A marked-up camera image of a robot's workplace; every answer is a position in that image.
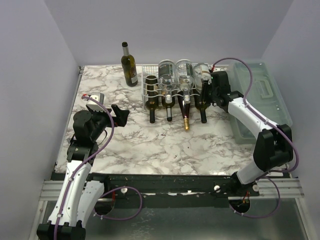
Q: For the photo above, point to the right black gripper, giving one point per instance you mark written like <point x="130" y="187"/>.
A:
<point x="208" y="88"/>

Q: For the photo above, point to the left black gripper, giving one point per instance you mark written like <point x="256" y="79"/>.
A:
<point x="121" y="115"/>

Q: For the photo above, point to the clear bottle white label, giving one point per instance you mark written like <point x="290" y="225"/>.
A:
<point x="201" y="73"/>

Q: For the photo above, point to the clear bottle green label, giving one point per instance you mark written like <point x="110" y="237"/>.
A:
<point x="185" y="78"/>

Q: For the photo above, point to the dark green wine bottle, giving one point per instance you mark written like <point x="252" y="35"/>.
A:
<point x="129" y="66"/>

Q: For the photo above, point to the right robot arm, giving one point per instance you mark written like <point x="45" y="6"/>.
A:
<point x="273" y="147"/>

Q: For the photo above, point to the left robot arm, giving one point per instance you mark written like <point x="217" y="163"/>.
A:
<point x="79" y="195"/>

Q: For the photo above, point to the green bottle right lower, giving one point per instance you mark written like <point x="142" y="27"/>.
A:
<point x="201" y="104"/>

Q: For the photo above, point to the red wine bottle gold cap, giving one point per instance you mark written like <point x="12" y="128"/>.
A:
<point x="185" y="111"/>

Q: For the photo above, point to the green bottle silver neck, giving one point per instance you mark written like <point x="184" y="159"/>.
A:
<point x="168" y="106"/>

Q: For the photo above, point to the clear bottle dark label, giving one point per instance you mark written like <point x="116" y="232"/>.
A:
<point x="167" y="79"/>

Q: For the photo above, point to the green bottle black neck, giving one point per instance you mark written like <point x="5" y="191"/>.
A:
<point x="152" y="102"/>

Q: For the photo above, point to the translucent plastic storage box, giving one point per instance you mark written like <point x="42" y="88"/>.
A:
<point x="264" y="94"/>

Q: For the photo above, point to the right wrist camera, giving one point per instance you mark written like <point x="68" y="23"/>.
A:
<point x="218" y="68"/>

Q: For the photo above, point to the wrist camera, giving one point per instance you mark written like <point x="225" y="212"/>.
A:
<point x="95" y="101"/>
<point x="218" y="68"/>

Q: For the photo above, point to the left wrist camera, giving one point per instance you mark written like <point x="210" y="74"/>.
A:
<point x="95" y="101"/>

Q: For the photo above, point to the white wire wine rack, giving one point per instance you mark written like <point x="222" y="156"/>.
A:
<point x="152" y="69"/>

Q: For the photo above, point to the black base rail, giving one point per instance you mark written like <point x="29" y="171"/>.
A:
<point x="178" y="191"/>

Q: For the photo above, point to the aluminium frame rail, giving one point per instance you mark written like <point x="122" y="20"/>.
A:
<point x="50" y="192"/>

